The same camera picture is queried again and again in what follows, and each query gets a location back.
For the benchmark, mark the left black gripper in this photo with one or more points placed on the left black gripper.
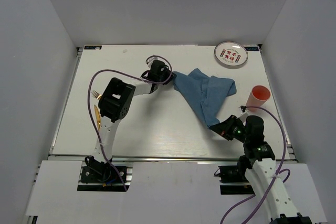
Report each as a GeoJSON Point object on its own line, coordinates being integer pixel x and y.
{"type": "Point", "coordinates": [170, 75]}

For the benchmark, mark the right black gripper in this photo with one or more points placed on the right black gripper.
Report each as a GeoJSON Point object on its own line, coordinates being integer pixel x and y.
{"type": "Point", "coordinates": [223, 128]}

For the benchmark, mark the blue cloth napkin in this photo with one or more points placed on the blue cloth napkin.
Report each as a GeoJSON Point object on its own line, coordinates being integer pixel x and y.
{"type": "Point", "coordinates": [205, 95]}

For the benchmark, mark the round plate with red characters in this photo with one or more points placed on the round plate with red characters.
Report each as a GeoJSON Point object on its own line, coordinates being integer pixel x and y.
{"type": "Point", "coordinates": [231, 54]}

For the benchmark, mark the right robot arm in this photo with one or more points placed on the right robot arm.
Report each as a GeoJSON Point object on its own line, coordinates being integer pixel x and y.
{"type": "Point", "coordinates": [258, 166]}

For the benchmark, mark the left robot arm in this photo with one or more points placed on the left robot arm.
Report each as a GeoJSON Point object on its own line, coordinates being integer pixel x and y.
{"type": "Point", "coordinates": [115, 101]}

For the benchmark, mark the red cup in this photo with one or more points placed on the red cup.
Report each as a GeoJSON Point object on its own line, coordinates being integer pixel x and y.
{"type": "Point", "coordinates": [258, 96]}

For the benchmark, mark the gold fork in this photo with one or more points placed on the gold fork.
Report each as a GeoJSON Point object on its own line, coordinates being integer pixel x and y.
{"type": "Point", "coordinates": [96, 95]}

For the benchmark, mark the gold knife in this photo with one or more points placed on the gold knife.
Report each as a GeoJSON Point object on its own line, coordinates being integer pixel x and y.
{"type": "Point", "coordinates": [98, 119]}

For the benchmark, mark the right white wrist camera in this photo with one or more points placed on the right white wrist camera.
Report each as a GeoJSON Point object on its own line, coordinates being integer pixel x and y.
{"type": "Point", "coordinates": [245, 113]}

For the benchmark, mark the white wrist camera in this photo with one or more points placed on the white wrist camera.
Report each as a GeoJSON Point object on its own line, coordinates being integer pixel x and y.
{"type": "Point", "coordinates": [150, 60]}
{"type": "Point", "coordinates": [245, 113]}

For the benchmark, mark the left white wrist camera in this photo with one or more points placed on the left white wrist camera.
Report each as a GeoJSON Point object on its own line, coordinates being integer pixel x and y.
{"type": "Point", "coordinates": [150, 60]}

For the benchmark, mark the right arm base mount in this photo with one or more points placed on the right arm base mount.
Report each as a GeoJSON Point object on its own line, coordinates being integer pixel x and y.
{"type": "Point", "coordinates": [231, 182]}

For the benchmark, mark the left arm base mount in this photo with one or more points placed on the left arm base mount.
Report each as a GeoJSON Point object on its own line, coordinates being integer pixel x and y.
{"type": "Point", "coordinates": [89, 180]}

